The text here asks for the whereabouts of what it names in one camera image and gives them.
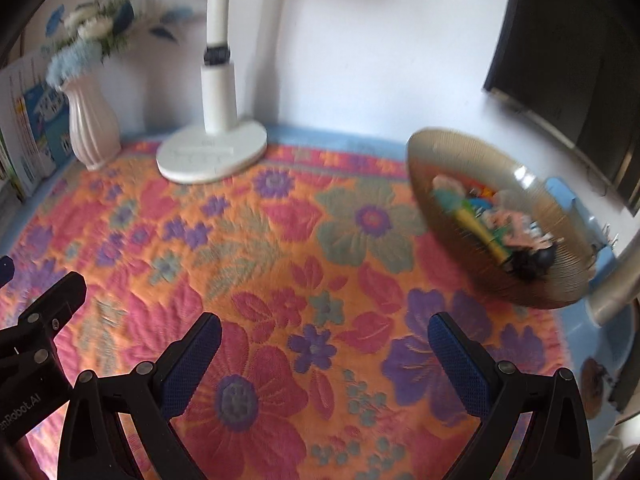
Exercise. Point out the dark monitor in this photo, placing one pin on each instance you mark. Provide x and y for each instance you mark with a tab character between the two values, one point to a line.
575	60

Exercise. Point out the blue artificial flowers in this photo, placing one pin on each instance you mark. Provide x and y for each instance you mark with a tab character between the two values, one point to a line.
95	25

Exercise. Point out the pink oval case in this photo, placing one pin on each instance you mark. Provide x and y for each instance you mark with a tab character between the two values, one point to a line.
512	227

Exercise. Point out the black hair red figurine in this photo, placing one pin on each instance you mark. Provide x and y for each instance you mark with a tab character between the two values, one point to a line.
520	265

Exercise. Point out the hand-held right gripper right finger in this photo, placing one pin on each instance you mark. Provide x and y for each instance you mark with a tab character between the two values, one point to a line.
457	360

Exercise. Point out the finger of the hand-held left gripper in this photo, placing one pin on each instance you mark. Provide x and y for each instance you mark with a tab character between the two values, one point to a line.
6	270
55	305

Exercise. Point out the white desk lamp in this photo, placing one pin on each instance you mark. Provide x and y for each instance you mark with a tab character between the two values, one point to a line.
217	95

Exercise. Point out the floral woven tablecloth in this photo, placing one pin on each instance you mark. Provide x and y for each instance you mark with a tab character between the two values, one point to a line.
300	240

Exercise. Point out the white cylindrical object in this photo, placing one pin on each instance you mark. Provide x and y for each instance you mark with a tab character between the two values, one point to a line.
615	285

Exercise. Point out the stack of books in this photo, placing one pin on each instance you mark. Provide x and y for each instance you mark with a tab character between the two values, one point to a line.
12	170

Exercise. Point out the gold ribbed glass bowl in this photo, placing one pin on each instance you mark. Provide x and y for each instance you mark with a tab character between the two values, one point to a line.
450	260

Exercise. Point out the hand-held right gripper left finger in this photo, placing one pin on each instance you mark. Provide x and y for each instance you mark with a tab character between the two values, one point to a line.
192	365

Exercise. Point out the green jelly toy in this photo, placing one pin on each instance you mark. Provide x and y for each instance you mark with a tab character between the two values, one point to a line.
480	210

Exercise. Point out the blue cover workbook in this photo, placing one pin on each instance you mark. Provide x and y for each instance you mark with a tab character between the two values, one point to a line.
45	120

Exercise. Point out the white ribbed vase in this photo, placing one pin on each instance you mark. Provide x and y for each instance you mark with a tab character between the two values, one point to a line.
90	125

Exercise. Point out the yellow tube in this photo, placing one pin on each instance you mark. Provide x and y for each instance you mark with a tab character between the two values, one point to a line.
480	232

